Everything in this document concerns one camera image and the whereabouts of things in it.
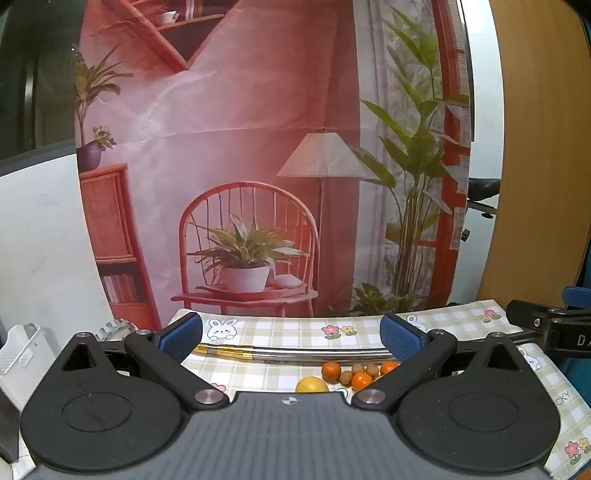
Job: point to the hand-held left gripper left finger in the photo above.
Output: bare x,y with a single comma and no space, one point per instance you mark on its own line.
184,328

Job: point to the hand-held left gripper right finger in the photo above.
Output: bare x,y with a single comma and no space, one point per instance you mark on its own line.
398,338

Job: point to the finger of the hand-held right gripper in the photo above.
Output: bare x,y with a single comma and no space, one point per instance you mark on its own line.
577,294
526,314

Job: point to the orange mandarin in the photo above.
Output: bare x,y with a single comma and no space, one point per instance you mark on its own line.
331,371
362,381
389,368

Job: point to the checked bunny tablecloth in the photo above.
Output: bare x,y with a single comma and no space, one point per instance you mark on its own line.
277,332

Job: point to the large yellow lemon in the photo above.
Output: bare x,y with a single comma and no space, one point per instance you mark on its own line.
312,385

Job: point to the telescopic steel rake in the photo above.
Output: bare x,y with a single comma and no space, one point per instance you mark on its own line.
300,354

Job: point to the wooden door panel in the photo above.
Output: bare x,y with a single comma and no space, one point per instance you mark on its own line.
540,161

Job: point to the white plastic basket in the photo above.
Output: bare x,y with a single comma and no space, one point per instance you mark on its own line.
23,350

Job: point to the printed room scene backdrop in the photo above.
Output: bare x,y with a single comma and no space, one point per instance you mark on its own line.
254,115

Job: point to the dark glass window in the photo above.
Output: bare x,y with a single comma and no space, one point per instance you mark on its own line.
37,69

